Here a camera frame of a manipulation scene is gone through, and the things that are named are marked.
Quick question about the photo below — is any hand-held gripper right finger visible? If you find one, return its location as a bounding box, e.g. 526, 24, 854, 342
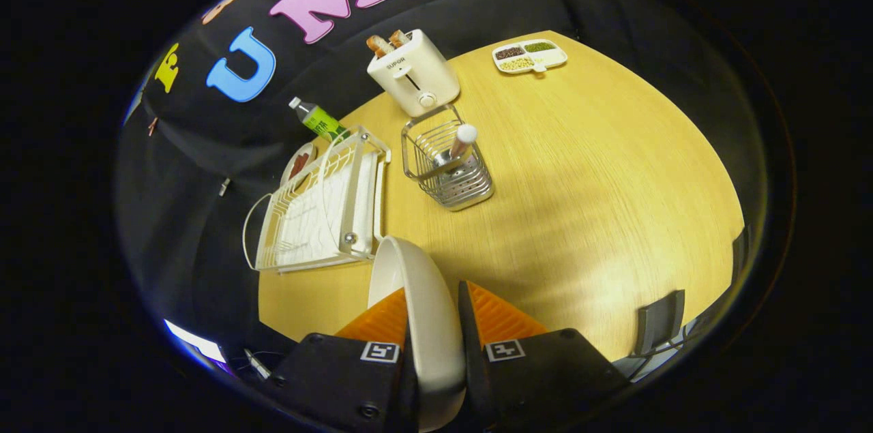
457, 281, 632, 430

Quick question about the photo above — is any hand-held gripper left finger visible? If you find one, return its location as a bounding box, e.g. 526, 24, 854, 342
269, 286, 419, 430

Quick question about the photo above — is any large white plate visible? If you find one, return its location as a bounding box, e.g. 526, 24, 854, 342
368, 235, 468, 432

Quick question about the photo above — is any silver wire basket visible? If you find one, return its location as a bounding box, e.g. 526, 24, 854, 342
401, 106, 494, 212

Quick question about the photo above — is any white wire dish rack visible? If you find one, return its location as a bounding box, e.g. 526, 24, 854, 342
242, 125, 393, 275

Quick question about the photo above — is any metal spoon with pink handle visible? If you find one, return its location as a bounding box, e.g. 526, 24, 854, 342
433, 124, 478, 171

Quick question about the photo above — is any small beige plate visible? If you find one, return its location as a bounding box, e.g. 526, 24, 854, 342
280, 142, 318, 187

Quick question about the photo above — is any white divided snack dish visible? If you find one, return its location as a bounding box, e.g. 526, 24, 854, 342
492, 39, 568, 74

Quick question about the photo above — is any glowing monitor screen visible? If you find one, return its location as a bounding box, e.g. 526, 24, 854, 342
164, 319, 226, 363

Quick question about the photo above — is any dark grey chair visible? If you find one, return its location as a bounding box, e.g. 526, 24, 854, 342
631, 290, 686, 357

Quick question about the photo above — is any green label drink bottle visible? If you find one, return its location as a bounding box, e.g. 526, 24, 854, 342
288, 97, 352, 143

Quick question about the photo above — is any black backdrop cloth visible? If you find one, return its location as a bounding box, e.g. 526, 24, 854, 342
115, 0, 771, 325

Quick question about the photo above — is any cream white toaster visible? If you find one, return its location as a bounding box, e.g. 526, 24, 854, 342
366, 29, 461, 119

